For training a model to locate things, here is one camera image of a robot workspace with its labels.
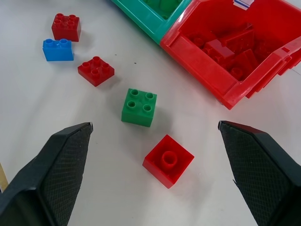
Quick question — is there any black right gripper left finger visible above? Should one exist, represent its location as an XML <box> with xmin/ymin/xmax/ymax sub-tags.
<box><xmin>0</xmin><ymin>121</ymin><xmax>94</xmax><ymax>226</ymax></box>

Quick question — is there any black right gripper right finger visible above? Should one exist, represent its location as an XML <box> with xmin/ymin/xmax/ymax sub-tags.
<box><xmin>218</xmin><ymin>120</ymin><xmax>301</xmax><ymax>226</ymax></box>

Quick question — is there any light wooden strip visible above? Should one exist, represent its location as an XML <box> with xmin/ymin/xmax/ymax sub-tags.
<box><xmin>0</xmin><ymin>162</ymin><xmax>8</xmax><ymax>193</ymax></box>

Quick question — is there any upturned red hollow brick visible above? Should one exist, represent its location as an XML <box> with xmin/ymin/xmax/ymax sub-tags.
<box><xmin>142</xmin><ymin>134</ymin><xmax>195</xmax><ymax>189</ymax></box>

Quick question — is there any red brick with round studs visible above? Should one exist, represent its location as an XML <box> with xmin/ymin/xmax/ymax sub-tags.
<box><xmin>229</xmin><ymin>48</ymin><xmax>261</xmax><ymax>81</ymax></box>

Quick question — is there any green four-stud brick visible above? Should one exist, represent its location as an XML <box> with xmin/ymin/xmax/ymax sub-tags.
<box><xmin>121</xmin><ymin>88</ymin><xmax>158</xmax><ymax>128</ymax></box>

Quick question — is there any flat red four-stud brick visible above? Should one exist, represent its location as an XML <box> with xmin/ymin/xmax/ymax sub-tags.
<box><xmin>78</xmin><ymin>56</ymin><xmax>115</xmax><ymax>88</ymax></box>

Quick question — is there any red plastic storage bin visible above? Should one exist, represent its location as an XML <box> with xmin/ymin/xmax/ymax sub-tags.
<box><xmin>160</xmin><ymin>0</ymin><xmax>301</xmax><ymax>110</ymax></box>

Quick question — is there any blue two-stud brick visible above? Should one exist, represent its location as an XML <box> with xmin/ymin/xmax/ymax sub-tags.
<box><xmin>42</xmin><ymin>38</ymin><xmax>74</xmax><ymax>62</ymax></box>

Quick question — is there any red brick with smooth side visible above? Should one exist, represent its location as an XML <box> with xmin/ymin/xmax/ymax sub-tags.
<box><xmin>203</xmin><ymin>39</ymin><xmax>236</xmax><ymax>64</ymax></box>

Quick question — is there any long red sloped brick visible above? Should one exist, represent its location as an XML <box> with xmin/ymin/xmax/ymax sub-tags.
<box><xmin>221</xmin><ymin>28</ymin><xmax>256</xmax><ymax>54</ymax></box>

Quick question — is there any tall red four-stud brick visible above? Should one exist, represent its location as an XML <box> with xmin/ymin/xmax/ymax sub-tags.
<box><xmin>51</xmin><ymin>13</ymin><xmax>82</xmax><ymax>42</ymax></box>

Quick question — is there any white label with blue stripes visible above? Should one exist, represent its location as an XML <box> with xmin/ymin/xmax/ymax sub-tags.
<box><xmin>232</xmin><ymin>0</ymin><xmax>254</xmax><ymax>11</ymax></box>

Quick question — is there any green plastic storage bin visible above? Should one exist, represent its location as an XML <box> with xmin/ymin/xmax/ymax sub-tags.
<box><xmin>110</xmin><ymin>0</ymin><xmax>193</xmax><ymax>45</ymax></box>

